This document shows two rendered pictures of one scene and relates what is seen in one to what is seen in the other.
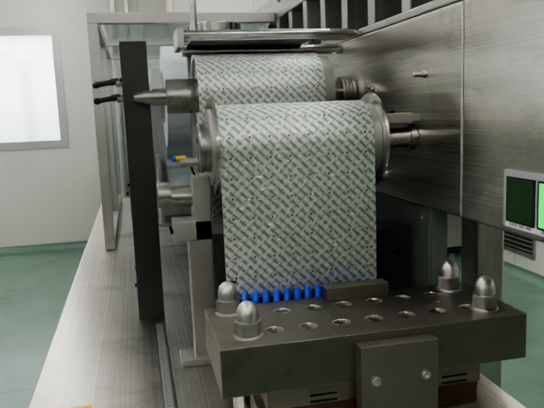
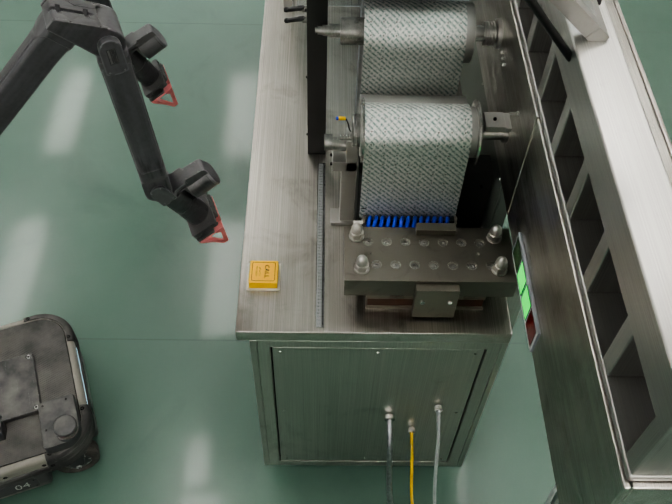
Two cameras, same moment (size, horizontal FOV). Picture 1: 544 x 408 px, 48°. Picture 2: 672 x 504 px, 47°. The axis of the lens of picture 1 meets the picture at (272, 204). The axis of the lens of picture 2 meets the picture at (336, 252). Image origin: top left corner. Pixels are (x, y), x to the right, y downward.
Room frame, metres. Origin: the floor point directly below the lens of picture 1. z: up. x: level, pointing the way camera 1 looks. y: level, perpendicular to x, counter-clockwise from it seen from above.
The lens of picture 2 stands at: (-0.34, -0.10, 2.47)
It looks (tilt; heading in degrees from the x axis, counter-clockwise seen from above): 52 degrees down; 10
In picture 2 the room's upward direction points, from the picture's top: 2 degrees clockwise
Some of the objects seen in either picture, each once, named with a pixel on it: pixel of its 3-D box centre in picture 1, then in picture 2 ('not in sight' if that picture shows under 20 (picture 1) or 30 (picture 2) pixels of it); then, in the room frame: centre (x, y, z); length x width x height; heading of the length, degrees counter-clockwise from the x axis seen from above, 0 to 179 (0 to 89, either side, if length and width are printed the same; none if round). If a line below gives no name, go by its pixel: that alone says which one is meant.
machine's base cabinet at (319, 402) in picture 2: not in sight; (360, 117); (1.87, 0.23, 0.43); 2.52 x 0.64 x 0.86; 12
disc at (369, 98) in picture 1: (370, 139); (474, 132); (0.99, -0.16, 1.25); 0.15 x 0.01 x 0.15; 12
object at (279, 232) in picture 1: (301, 236); (410, 192); (0.90, -0.04, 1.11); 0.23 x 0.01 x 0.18; 102
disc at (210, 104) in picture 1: (212, 147); (362, 130); (0.94, 0.09, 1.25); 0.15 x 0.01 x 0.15; 12
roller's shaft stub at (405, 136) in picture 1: (393, 138); (491, 132); (1.00, -0.20, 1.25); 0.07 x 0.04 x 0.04; 102
